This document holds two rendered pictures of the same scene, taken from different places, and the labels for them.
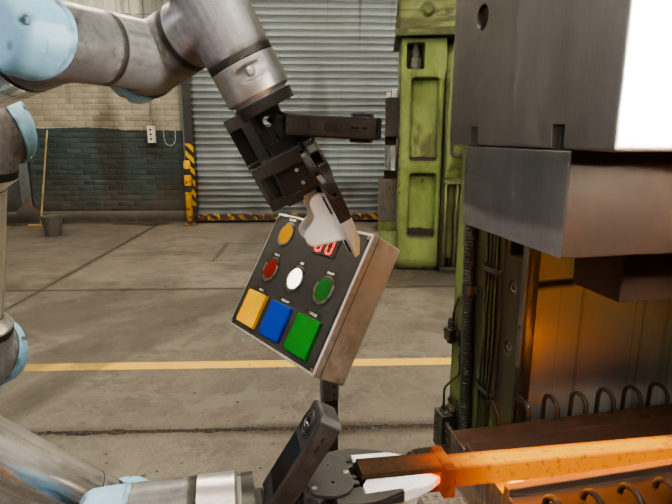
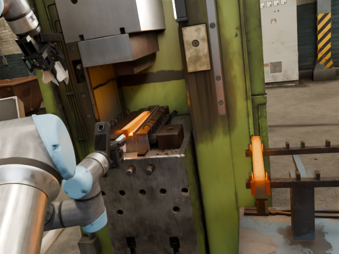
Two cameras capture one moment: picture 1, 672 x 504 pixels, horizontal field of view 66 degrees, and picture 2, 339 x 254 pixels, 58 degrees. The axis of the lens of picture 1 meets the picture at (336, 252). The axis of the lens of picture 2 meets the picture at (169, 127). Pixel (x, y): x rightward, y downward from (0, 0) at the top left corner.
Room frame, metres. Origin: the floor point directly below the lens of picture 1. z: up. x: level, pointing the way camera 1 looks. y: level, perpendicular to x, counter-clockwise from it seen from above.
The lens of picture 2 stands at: (-0.13, 0.77, 1.34)
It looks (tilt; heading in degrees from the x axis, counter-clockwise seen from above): 17 degrees down; 296
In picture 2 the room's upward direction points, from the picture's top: 9 degrees counter-clockwise
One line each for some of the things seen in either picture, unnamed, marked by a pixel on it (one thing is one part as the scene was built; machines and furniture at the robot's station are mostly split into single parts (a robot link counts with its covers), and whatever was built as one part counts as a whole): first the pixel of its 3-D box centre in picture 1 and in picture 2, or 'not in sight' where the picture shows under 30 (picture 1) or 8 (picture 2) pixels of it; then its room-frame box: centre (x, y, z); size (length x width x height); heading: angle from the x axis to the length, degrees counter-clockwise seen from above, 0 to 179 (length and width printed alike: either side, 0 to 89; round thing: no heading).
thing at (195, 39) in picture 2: not in sight; (196, 48); (0.26, -0.37, 1.27); 0.09 x 0.02 x 0.17; 12
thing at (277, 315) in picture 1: (276, 321); not in sight; (1.00, 0.12, 1.01); 0.07 x 0.05 x 0.07; 37
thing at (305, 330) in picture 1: (304, 336); not in sight; (0.92, 0.06, 1.01); 0.07 x 0.05 x 0.07; 37
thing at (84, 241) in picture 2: not in sight; (90, 245); (0.92, -0.22, 0.36); 0.09 x 0.07 x 0.12; 12
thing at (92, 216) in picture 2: not in sight; (85, 210); (0.46, 0.20, 0.90); 0.11 x 0.08 x 0.11; 28
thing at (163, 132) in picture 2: not in sight; (171, 136); (0.38, -0.27, 0.95); 0.12 x 0.08 x 0.06; 102
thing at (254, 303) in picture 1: (253, 309); not in sight; (1.08, 0.18, 1.01); 0.07 x 0.05 x 0.07; 37
